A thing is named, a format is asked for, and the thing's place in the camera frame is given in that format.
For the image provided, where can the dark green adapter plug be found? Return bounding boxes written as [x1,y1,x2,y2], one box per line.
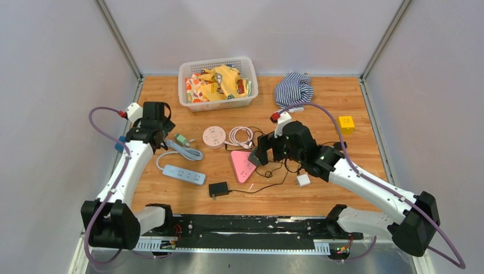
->
[248,155,260,167]

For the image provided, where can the pink triangular power strip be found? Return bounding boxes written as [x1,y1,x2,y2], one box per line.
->
[230,151,257,183]

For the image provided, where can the blue cube socket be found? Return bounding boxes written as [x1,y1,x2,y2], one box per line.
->
[115,136,126,154]

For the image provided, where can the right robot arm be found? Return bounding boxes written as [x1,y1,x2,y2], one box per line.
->
[253,121,440,257]

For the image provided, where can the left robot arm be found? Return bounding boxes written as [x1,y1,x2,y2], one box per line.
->
[80,102,175,250]

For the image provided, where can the small black plug adapter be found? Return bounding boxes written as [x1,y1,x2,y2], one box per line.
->
[332,142,348,151]

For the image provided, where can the green USB charger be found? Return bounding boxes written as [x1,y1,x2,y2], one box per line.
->
[175,134,194,147]

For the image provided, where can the white cube charger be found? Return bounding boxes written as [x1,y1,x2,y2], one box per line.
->
[296,174,311,187]

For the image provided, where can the round pink power strip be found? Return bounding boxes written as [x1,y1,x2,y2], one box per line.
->
[202,126,227,150]

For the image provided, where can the blue white striped cloth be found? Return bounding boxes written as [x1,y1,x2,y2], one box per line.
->
[275,72,314,108]

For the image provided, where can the white power strip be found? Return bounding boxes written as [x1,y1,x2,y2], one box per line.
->
[162,164,206,186]

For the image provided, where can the white plastic basket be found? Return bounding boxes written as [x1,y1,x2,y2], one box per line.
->
[178,57,259,112]

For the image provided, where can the black power adapter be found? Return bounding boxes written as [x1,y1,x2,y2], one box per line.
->
[208,182,230,200]

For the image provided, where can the yellow cube socket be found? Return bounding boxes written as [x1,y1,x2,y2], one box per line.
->
[337,115,356,135]

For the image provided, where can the yellow patterned clothes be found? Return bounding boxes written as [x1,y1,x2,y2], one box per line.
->
[185,64,252,103]

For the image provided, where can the coiled pink cable with plug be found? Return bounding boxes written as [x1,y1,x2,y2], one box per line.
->
[225,126,255,150]

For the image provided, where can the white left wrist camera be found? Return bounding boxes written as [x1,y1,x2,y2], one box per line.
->
[126,102,143,123]

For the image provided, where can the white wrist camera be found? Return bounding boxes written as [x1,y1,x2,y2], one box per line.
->
[126,102,143,123]
[270,111,292,138]

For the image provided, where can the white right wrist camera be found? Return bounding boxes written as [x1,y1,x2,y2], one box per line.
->
[270,111,292,138]

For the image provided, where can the thin black adapter cable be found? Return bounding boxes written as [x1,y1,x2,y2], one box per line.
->
[227,127,301,194]

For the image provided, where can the grey power strip cable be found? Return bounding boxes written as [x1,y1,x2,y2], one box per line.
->
[155,139,205,172]

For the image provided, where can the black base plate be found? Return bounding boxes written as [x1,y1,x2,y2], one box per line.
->
[141,214,364,251]

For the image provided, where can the aluminium frame rail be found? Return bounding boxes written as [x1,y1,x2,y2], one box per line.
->
[94,0,143,82]

